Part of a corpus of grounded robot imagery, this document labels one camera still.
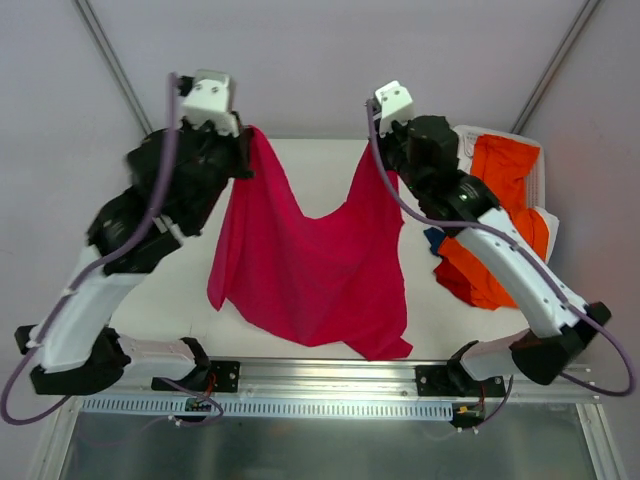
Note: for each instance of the magenta t shirt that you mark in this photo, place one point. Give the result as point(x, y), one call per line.
point(314, 281)

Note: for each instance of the white t shirt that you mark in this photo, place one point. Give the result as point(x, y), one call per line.
point(535, 180)

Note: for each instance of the left aluminium frame post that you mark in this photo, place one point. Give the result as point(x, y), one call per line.
point(110, 58)

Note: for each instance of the right aluminium frame post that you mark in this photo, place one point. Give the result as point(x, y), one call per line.
point(570, 38)

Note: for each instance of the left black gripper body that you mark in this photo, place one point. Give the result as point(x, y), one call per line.
point(235, 151)

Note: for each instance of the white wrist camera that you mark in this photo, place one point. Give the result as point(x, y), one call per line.
point(396, 105)
point(211, 100)

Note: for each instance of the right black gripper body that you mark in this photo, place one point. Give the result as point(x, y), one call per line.
point(388, 147)

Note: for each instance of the aluminium frame post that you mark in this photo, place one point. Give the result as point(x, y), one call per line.
point(110, 58)
point(570, 38)

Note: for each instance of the white slotted cable duct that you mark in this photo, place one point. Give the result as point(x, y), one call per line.
point(268, 407)

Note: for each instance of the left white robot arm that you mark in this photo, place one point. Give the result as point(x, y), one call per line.
point(76, 351)

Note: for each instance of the aluminium mounting rail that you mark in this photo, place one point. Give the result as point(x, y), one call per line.
point(378, 381)

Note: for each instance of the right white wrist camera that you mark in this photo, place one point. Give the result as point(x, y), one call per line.
point(396, 105)

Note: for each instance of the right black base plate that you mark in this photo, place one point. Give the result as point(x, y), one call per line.
point(441, 380)

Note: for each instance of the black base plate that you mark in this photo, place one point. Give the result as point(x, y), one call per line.
point(441, 380)
point(220, 375)

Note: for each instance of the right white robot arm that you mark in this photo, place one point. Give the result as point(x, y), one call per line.
point(560, 323)

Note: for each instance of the orange t shirt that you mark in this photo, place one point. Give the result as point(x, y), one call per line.
point(468, 279)

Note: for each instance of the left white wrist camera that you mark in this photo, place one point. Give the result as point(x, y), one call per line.
point(211, 100)

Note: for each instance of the white laundry basket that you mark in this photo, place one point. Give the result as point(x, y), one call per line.
point(511, 166)

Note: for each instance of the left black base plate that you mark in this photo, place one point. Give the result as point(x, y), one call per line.
point(220, 375)

